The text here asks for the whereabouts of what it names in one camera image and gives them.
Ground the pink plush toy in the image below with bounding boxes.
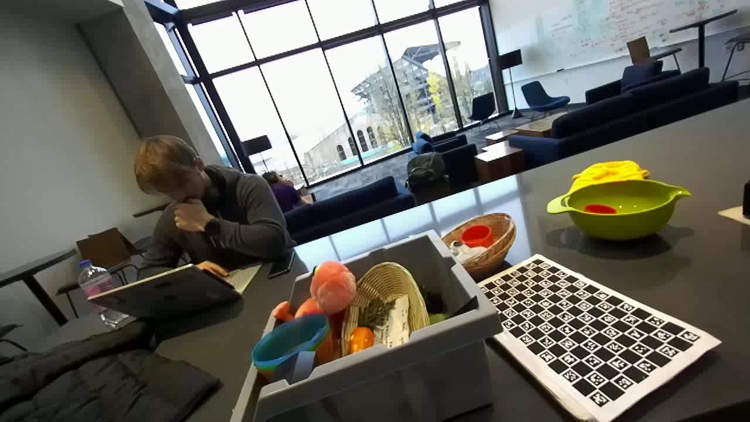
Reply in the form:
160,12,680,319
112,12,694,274
296,261,357,319

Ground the red cup in basket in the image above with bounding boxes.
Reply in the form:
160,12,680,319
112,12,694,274
459,222,494,247

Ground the seated person in grey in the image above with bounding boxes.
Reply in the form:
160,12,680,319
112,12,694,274
134,137,292,277

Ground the blue plastic cup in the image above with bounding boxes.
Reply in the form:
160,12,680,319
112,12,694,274
250,317,329,383

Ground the grey plastic storage bin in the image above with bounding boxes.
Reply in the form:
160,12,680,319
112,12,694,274
230,233,501,422

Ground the open laptop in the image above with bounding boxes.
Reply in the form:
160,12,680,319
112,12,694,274
91,266,261,319

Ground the green plastic bowl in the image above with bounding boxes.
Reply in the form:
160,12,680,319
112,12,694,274
547,181,688,242

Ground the clear water bottle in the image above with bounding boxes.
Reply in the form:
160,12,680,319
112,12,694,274
77,261,128,328

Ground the dark blue sofa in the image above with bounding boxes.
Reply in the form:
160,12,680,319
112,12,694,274
508,67,741,167

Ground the dark jacket on table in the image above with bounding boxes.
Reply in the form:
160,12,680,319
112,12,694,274
0,324,221,422

